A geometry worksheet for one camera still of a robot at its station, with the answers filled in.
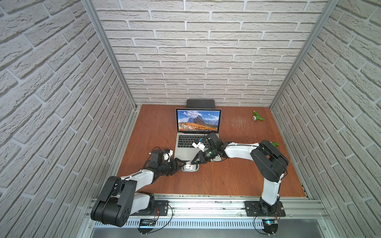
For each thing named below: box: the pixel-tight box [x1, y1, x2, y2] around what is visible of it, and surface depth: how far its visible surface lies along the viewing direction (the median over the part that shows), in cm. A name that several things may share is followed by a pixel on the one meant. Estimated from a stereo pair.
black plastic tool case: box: [186, 99, 216, 109], surface depth 119 cm
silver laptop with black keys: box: [174, 108, 222, 162], surface depth 99 cm
